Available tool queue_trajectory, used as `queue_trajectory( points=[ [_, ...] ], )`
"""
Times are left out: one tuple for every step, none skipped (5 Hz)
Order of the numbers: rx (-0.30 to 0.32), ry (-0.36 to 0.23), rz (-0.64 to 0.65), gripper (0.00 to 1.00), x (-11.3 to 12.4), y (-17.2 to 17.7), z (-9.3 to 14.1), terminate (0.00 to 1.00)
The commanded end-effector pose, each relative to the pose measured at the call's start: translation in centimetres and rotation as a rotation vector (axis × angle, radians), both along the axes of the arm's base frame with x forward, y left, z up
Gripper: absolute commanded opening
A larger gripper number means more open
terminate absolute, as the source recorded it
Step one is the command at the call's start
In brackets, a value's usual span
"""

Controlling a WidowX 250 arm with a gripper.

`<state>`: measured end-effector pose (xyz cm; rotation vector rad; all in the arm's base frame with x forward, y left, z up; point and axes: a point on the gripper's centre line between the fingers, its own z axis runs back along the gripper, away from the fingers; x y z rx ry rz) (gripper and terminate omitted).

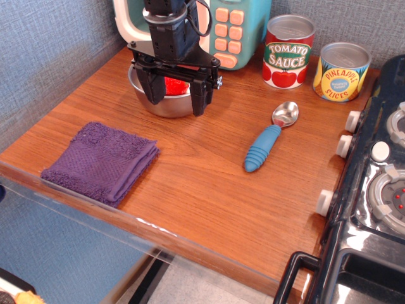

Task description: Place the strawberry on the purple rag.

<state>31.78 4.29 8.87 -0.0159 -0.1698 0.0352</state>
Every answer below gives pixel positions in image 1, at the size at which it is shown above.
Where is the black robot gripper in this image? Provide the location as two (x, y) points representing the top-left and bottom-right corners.
(128, 16), (222, 117)

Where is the red toy strawberry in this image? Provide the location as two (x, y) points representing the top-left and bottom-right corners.
(165, 77), (189, 96)

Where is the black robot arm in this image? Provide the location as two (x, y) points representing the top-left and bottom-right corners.
(128, 1), (222, 117)

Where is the silver metal pot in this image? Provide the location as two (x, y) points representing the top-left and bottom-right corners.
(128, 65), (194, 118)

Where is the purple folded towel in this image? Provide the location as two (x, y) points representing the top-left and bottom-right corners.
(40, 122), (159, 208)

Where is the teal toy microwave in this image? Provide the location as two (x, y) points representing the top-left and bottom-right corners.
(113, 0), (272, 70)

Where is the tomato sauce can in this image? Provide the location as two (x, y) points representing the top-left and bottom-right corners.
(262, 15), (315, 89)

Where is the pineapple slices can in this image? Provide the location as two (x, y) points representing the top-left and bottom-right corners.
(313, 42), (371, 103)

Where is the white stove knob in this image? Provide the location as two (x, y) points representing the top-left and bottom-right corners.
(316, 189), (334, 217)
(345, 111), (361, 133)
(336, 135), (352, 158)

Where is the white round stove button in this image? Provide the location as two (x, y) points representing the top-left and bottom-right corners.
(371, 141), (390, 162)

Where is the grey stove burner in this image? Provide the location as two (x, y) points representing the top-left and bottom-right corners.
(367, 164), (404, 235)
(386, 101), (405, 148)

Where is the black toy stove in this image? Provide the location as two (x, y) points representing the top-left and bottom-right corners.
(273, 54), (405, 304)

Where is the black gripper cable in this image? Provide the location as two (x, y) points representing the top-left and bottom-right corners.
(186, 0), (213, 37)

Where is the blue handled metal spoon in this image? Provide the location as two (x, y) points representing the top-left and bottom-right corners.
(244, 101), (299, 172)

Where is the black oven door handle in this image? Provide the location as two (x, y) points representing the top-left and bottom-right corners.
(273, 251), (321, 304)

